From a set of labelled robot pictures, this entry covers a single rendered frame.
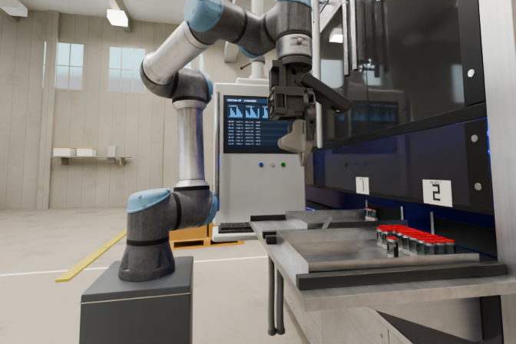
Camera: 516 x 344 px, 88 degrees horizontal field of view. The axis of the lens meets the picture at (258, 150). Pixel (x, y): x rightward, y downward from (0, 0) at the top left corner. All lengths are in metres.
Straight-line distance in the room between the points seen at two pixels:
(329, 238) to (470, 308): 0.31
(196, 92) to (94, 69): 9.60
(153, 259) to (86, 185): 9.19
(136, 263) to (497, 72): 0.92
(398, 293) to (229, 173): 1.04
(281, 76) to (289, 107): 0.07
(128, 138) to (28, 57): 3.87
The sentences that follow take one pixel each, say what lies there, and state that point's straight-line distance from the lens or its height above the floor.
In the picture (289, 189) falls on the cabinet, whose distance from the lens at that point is 1.47.
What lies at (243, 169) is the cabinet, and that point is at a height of 1.09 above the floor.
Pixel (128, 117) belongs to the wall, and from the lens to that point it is 9.78.
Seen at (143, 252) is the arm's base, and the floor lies 0.86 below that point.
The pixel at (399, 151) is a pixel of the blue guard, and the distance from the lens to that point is 0.90.
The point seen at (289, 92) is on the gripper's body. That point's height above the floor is 1.22.
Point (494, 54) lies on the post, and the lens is 0.72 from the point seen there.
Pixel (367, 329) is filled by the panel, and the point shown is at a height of 0.51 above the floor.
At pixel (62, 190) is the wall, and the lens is 10.24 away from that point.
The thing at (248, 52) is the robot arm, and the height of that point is 1.36.
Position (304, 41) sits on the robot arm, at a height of 1.33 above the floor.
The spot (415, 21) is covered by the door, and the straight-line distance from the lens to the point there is 0.94.
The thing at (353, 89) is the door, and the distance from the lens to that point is 1.17.
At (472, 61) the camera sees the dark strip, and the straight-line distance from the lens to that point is 0.76.
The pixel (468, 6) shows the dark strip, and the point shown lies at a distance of 0.80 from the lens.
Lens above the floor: 1.07
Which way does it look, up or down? 4 degrees up
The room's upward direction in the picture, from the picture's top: straight up
